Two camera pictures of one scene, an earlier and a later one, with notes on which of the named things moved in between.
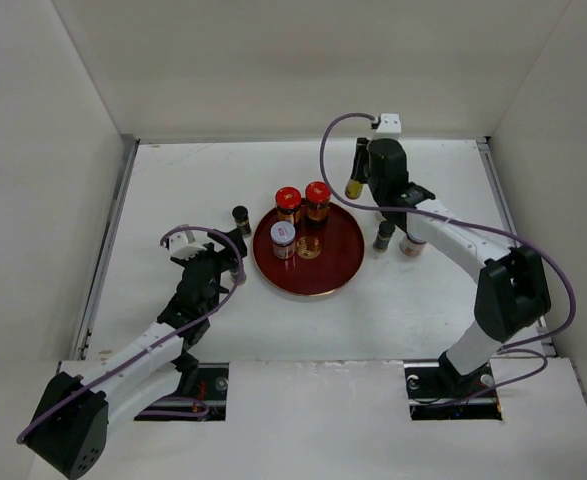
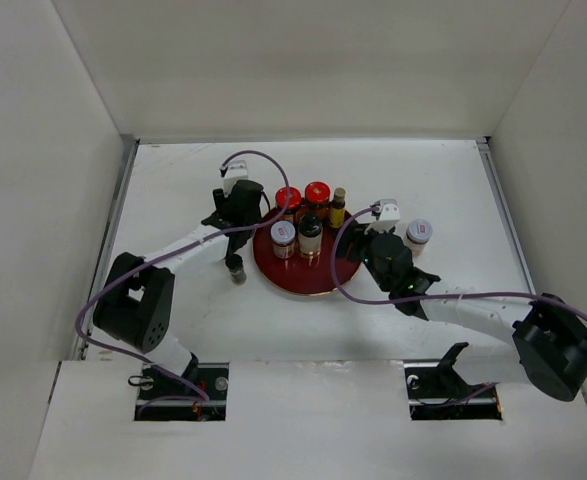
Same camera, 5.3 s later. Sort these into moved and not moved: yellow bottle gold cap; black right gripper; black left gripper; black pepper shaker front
Moved: black left gripper; black right gripper; yellow bottle gold cap
Not moved: black pepper shaker front
